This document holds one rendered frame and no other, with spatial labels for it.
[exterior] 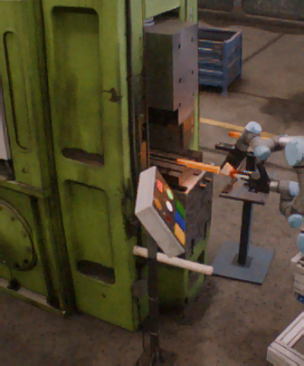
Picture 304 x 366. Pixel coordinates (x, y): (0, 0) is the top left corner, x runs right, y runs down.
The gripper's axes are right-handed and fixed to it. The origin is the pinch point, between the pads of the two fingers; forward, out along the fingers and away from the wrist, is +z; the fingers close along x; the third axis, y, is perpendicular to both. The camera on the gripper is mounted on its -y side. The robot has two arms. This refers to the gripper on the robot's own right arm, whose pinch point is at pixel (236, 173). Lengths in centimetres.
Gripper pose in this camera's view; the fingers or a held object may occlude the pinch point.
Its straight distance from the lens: 285.1
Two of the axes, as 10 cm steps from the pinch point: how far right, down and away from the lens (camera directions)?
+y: 0.3, 8.8, 4.7
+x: 4.6, -4.3, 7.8
